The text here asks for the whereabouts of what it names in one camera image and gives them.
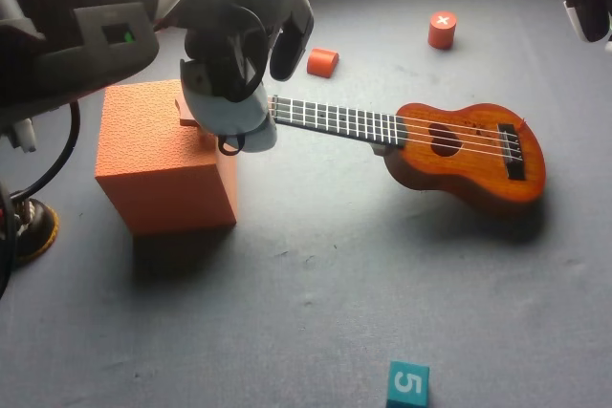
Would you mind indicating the large orange textured box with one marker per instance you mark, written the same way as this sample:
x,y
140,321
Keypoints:
x,y
158,174

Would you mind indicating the blue cube with number five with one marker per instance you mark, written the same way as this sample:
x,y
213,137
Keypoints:
x,y
407,385

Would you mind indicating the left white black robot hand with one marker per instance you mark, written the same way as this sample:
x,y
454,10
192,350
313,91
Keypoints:
x,y
239,45

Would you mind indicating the orange wooden ukulele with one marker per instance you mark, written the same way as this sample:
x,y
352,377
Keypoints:
x,y
478,178

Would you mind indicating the orange half-cylinder block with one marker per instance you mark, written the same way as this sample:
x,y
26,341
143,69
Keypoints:
x,y
321,63

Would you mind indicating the orange cylinder with white cross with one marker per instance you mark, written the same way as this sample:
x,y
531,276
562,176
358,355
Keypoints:
x,y
442,31

